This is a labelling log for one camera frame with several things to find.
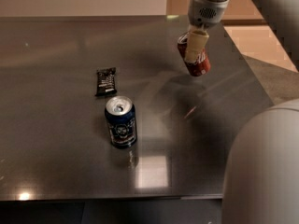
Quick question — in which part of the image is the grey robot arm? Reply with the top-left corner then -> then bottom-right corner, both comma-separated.
185,0 -> 299,224

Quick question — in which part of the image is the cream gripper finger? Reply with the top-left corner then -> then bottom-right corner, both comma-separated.
184,30 -> 209,63

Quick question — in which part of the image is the blue soda can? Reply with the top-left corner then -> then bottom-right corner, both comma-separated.
105,96 -> 137,148

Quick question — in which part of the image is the black snack bar wrapper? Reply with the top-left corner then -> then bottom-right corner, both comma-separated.
95,67 -> 117,96

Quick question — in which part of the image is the red coke can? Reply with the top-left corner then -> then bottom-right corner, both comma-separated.
178,32 -> 211,77

